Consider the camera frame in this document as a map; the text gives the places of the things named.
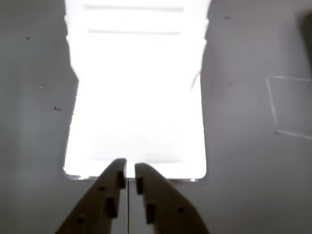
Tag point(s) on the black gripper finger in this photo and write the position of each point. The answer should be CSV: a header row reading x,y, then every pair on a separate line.
x,y
97,200
165,202

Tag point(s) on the white packaged sandwich with label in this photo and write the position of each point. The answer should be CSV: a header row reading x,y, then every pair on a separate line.
x,y
136,85

